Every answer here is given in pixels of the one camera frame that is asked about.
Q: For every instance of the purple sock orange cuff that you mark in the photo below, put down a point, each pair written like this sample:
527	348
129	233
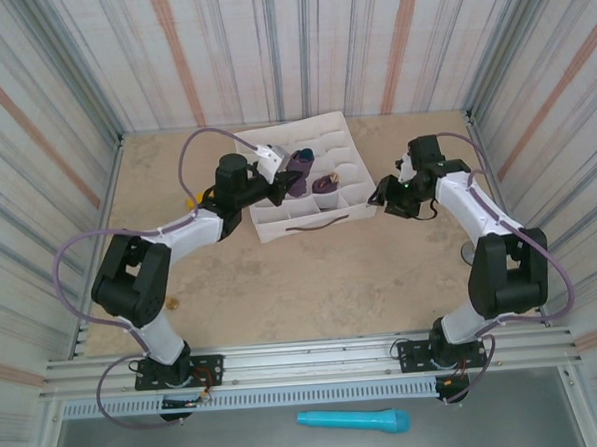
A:
325	186
302	170

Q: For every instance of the white fabric divider box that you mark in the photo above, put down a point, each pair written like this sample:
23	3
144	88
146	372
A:
331	131

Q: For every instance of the turquoise toy microphone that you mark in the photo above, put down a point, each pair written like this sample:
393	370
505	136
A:
354	421

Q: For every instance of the small gold coin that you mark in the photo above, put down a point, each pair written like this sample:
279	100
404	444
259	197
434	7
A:
172	303

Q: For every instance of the yellow rectangular block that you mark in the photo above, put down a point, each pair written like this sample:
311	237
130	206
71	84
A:
196	199

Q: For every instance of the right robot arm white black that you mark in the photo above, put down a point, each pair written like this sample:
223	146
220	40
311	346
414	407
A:
506	272

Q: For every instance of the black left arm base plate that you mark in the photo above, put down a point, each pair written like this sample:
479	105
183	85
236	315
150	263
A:
211	368

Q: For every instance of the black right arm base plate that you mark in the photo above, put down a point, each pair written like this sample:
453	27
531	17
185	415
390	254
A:
410	355

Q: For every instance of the aluminium mounting rail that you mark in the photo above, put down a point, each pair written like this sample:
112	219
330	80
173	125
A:
305	358

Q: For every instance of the aluminium side rail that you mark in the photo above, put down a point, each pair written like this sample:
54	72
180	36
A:
485	141
107	193

